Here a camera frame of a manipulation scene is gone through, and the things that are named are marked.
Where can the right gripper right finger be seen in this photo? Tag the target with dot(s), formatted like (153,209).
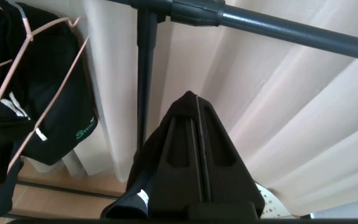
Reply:
(228,183)

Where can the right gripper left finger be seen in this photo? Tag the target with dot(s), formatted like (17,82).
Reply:
(176,183)

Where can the black garment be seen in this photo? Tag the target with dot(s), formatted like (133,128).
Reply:
(145,161)

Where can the black shorts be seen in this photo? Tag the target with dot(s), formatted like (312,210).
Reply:
(54,77)

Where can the white laundry basket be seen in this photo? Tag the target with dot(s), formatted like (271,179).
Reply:
(272,202)

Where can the black clothes rack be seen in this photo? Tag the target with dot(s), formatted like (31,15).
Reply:
(291,32)

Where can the white curtain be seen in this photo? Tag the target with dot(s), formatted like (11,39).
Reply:
(291,109)

